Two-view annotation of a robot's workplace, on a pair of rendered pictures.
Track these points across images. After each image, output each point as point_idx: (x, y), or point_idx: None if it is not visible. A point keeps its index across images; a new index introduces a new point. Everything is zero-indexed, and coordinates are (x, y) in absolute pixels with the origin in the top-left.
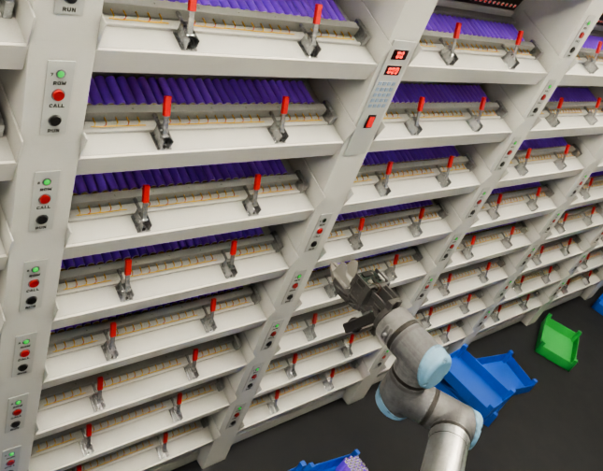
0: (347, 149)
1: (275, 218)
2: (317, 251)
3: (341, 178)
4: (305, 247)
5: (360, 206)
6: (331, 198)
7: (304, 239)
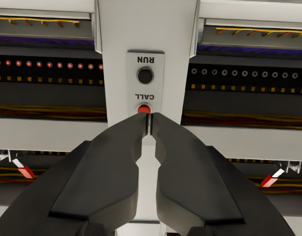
0: (158, 229)
1: (257, 151)
2: (116, 40)
3: (143, 195)
4: (166, 69)
5: (52, 136)
6: (147, 169)
7: (178, 93)
